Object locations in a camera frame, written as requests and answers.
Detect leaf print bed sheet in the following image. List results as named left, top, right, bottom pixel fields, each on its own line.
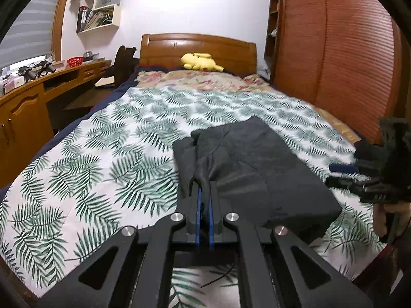
left=0, top=85, right=387, bottom=308

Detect narrow wooden shelf unit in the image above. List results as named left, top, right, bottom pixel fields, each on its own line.
left=264, top=0, right=281, bottom=72

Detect white wall shelf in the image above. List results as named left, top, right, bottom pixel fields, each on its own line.
left=71, top=0, right=127, bottom=33

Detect black tripod device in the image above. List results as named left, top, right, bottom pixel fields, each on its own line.
left=17, top=60, right=58, bottom=81

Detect floral pillow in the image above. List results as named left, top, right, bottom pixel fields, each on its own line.
left=135, top=69, right=274, bottom=94

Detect yellow plush toy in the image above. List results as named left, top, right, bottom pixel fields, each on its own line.
left=180, top=52, right=225, bottom=72

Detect person's right hand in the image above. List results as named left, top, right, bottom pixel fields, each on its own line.
left=373, top=200, right=411, bottom=242

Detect wooden bed headboard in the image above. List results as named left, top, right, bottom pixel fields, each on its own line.
left=139, top=33, right=258, bottom=75

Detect pink tissue box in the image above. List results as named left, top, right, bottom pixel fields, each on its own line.
left=3, top=73, right=25, bottom=96

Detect wooden desk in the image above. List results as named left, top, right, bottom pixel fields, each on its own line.
left=0, top=58, right=120, bottom=189

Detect black binders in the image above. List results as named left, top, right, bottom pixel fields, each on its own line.
left=76, top=6, right=94, bottom=33

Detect grey window blind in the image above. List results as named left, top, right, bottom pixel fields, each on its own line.
left=0, top=0, right=70, bottom=69

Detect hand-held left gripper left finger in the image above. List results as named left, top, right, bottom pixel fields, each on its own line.
left=39, top=180, right=204, bottom=308

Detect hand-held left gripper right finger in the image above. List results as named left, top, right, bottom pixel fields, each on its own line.
left=205, top=181, right=375, bottom=308

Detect wooden slatted wardrobe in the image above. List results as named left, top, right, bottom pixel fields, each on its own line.
left=273, top=0, right=406, bottom=146

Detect brown chair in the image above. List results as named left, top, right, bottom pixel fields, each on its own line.
left=114, top=45, right=137, bottom=86

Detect golden brown blanket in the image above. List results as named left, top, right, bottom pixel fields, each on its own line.
left=314, top=105, right=362, bottom=142

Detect wooden window frame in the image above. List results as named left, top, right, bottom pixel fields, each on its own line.
left=51, top=0, right=77, bottom=62

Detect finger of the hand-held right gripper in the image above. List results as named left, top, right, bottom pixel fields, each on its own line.
left=329, top=163, right=358, bottom=174
left=325, top=177, right=355, bottom=189

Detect black jacket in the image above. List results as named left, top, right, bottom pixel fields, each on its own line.
left=172, top=116, right=343, bottom=245

